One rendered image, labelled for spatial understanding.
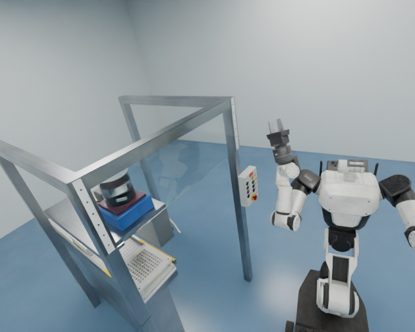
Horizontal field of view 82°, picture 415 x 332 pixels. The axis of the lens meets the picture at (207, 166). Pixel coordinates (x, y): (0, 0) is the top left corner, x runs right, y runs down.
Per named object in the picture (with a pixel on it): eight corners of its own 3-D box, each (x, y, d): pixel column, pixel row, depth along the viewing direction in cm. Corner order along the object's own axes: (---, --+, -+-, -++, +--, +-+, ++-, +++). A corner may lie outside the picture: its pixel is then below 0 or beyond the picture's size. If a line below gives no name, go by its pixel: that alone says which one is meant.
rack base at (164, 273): (174, 266, 141) (173, 263, 140) (142, 300, 125) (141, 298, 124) (147, 249, 156) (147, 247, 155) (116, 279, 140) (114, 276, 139)
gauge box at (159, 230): (174, 235, 134) (166, 207, 125) (161, 248, 127) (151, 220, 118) (149, 222, 147) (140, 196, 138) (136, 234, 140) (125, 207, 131)
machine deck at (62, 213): (166, 209, 125) (165, 203, 123) (103, 261, 100) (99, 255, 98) (104, 182, 162) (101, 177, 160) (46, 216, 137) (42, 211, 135)
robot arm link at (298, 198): (275, 230, 130) (289, 196, 139) (298, 237, 121) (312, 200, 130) (268, 220, 123) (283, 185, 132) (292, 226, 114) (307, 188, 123)
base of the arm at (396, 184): (385, 209, 124) (379, 190, 131) (417, 205, 117) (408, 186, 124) (381, 197, 115) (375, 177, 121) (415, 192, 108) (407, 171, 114)
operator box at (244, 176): (258, 195, 186) (256, 166, 174) (248, 208, 175) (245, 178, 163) (251, 193, 190) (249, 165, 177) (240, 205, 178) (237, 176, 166)
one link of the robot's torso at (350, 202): (311, 199, 161) (314, 153, 144) (371, 205, 147) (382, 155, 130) (309, 231, 138) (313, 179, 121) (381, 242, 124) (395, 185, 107)
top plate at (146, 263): (172, 260, 139) (172, 257, 138) (139, 295, 123) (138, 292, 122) (145, 244, 153) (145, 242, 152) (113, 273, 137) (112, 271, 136)
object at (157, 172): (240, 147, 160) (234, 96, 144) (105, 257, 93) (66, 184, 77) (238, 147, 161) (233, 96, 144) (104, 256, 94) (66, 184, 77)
